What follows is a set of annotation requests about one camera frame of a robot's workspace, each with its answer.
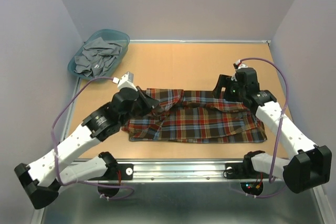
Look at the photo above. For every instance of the teal plastic basket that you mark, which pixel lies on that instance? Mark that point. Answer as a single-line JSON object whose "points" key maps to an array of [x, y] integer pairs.
{"points": [[108, 35]]}

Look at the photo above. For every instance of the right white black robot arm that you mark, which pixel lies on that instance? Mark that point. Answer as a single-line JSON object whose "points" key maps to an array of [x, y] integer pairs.
{"points": [[308, 165]]}

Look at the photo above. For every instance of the grey long sleeve shirt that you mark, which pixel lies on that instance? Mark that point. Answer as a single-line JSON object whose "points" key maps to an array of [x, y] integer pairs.
{"points": [[97, 58]]}

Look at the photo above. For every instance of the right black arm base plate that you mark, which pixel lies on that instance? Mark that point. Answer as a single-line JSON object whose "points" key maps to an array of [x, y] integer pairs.
{"points": [[238, 170]]}

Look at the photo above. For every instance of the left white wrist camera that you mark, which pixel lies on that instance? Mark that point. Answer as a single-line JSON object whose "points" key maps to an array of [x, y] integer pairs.
{"points": [[126, 81]]}

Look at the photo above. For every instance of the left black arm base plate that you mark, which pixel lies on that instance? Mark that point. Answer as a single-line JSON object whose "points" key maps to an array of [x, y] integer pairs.
{"points": [[116, 172]]}

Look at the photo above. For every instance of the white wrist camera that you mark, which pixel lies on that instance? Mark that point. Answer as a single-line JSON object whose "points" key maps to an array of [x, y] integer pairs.
{"points": [[239, 65], [126, 81]]}

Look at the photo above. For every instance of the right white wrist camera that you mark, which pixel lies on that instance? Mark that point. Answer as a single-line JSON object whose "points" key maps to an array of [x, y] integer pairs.
{"points": [[239, 65]]}

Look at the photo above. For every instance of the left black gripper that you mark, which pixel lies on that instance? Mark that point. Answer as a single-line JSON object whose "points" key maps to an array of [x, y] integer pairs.
{"points": [[149, 102]]}

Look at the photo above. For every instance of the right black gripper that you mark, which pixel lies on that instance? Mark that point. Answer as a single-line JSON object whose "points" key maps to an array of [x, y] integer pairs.
{"points": [[224, 81]]}

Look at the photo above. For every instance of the plaid long sleeve shirt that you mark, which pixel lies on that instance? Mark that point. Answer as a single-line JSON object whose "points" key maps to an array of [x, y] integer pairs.
{"points": [[195, 117]]}

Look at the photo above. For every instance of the aluminium front rail frame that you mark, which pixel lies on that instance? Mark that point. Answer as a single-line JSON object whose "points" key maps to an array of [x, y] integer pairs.
{"points": [[166, 172]]}

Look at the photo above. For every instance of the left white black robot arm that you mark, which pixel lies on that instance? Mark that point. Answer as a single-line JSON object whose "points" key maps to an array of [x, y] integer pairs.
{"points": [[43, 179]]}

